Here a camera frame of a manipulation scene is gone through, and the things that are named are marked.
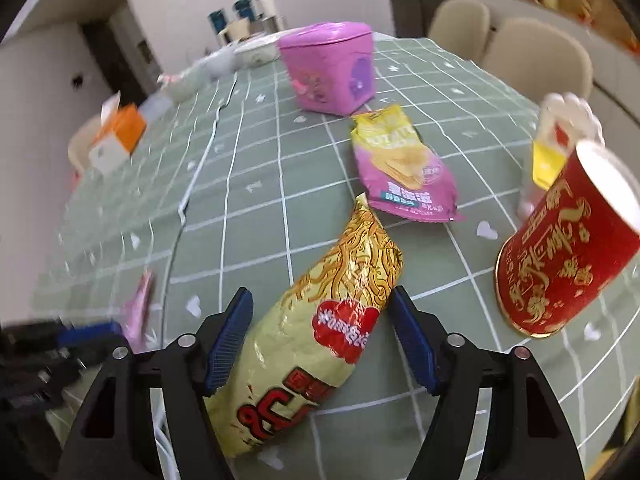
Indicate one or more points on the red paper cup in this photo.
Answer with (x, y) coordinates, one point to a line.
(565, 240)

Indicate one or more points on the blue thermos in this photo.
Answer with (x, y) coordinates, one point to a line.
(243, 10)
(216, 21)

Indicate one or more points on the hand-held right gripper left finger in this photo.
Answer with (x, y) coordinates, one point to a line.
(230, 340)

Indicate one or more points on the green checked tablecloth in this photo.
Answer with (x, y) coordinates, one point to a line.
(280, 185)

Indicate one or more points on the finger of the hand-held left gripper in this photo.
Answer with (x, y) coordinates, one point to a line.
(90, 334)

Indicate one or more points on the beige chair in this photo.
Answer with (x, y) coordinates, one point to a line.
(82, 145)
(540, 60)
(460, 25)

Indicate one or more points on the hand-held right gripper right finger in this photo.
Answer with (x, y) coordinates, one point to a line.
(415, 345)

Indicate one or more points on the white thermos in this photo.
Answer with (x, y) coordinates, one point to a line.
(265, 4)

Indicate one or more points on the purple transparent wrapper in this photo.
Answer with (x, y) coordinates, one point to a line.
(139, 310)

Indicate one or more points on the yellow red white packet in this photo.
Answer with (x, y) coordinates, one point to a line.
(555, 150)

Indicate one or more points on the orange white tissue box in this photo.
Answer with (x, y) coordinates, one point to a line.
(120, 135)

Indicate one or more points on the wall socket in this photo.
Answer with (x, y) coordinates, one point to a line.
(77, 81)

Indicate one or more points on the pink chip bag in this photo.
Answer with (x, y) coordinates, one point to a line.
(400, 165)

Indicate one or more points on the yellow noodle packet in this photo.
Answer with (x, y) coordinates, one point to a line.
(310, 320)

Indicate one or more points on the pink tin box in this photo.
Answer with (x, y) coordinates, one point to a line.
(330, 70)

